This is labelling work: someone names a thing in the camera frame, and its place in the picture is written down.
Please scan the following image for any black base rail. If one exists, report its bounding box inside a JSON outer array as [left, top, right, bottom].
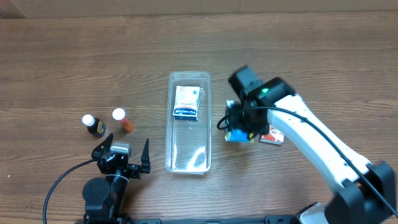
[[127, 215, 295, 224]]

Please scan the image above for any orange tube white cap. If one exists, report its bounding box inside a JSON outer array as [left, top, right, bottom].
[[112, 108, 134, 133]]

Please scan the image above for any blue yellow VapoDrops box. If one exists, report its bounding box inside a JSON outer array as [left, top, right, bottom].
[[224, 129, 254, 143]]

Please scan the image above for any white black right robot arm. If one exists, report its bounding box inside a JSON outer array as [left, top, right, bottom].
[[165, 66, 397, 223]]

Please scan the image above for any white blue Hansaplast box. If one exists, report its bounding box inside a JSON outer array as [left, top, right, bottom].
[[173, 86, 200, 121]]

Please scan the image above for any clear plastic container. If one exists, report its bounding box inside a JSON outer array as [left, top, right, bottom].
[[165, 71, 211, 174]]

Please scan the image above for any brown bottle white cap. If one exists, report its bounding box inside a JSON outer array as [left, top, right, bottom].
[[81, 114, 106, 138]]

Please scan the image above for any red orange lozenge box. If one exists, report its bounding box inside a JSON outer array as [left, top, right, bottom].
[[259, 125, 284, 145]]

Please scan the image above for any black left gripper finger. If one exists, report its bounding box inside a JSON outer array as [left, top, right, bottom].
[[141, 139, 151, 174], [91, 133, 113, 158]]

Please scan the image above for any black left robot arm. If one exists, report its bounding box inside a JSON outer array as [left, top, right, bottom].
[[82, 134, 142, 223]]

